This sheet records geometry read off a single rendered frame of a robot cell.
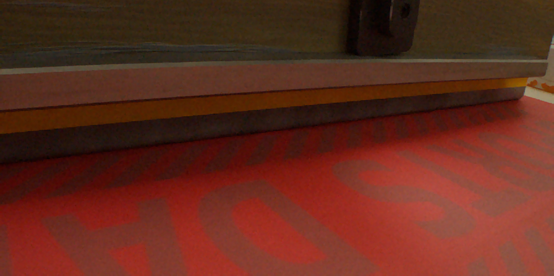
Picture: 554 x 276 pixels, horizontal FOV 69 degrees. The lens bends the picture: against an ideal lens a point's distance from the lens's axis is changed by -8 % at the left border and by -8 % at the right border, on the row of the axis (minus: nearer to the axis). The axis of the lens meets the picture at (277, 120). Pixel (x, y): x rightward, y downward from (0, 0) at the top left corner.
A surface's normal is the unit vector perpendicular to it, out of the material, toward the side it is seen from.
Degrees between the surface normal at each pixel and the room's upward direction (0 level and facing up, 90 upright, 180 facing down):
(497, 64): 91
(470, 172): 0
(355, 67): 91
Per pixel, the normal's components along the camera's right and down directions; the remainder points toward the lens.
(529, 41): 0.56, 0.33
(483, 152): 0.11, -0.94
